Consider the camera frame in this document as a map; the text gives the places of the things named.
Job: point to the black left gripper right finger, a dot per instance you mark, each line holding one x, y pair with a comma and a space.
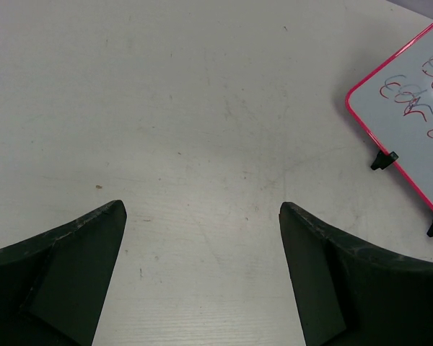
351, 292

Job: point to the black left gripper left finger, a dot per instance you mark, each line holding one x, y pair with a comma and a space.
53, 285

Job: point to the pink framed whiteboard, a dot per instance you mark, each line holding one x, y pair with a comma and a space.
394, 105

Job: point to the wire whiteboard stand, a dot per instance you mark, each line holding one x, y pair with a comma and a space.
382, 161

